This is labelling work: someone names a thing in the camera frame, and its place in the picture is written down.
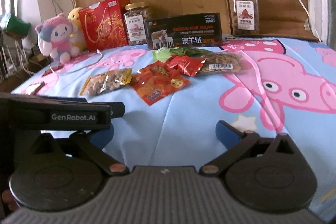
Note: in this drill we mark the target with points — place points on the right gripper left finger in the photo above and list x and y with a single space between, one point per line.
64 173

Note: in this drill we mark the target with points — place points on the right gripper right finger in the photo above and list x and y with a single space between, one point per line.
265 174

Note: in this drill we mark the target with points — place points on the green snack packet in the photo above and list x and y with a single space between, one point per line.
163 54

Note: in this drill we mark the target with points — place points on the small red candy bar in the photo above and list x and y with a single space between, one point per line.
53 69

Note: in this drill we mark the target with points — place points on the mixed nuts bag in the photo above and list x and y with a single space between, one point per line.
107 81

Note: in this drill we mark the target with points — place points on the green bag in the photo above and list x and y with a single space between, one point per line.
14 26

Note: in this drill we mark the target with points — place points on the pink plush doll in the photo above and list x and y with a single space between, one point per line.
54 39

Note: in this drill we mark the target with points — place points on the peppa pig blue sheet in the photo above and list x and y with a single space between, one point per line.
297 77

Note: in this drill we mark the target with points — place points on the yellow plush toy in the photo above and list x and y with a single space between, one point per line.
77 37

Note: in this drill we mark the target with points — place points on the pumpkin seed clear bag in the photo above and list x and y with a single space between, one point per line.
224 62

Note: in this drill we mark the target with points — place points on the red gift box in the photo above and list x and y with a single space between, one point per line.
103 25

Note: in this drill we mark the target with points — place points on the small red snack packet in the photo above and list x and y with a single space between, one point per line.
186 65

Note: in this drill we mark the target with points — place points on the orange red snack bag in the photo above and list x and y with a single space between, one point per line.
157 81

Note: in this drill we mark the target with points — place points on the nut jar gold lid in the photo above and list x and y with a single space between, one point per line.
136 17

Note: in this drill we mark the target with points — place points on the black wool product box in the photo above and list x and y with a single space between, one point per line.
193 30

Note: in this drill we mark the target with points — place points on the brown seat cushion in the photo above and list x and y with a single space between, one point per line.
283 18

